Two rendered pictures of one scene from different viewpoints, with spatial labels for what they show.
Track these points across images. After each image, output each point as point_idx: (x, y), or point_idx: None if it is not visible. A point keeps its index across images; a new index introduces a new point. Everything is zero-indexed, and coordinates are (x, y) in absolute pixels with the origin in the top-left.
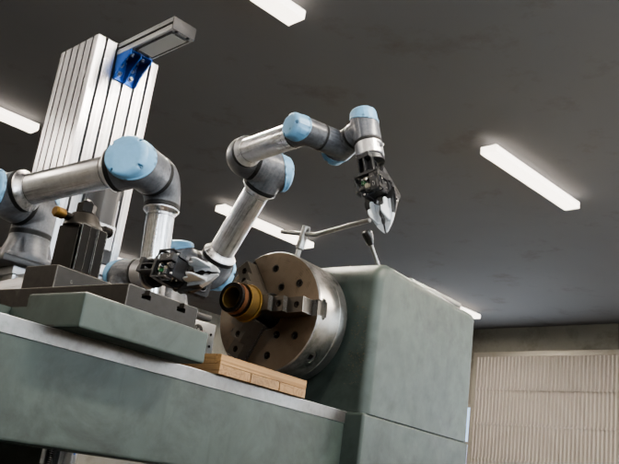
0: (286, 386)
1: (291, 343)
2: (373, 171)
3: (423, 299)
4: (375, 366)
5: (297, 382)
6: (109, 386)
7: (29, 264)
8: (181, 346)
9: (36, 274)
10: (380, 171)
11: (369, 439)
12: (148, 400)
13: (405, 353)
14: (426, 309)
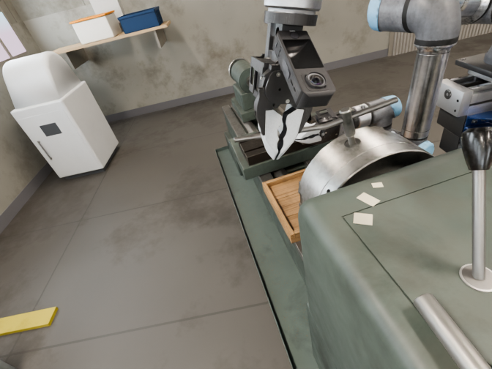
0: (282, 225)
1: None
2: (265, 56)
3: (368, 331)
4: (307, 286)
5: (286, 230)
6: None
7: (468, 68)
8: (241, 169)
9: None
10: (255, 60)
11: (312, 326)
12: (258, 182)
13: (339, 336)
14: (378, 356)
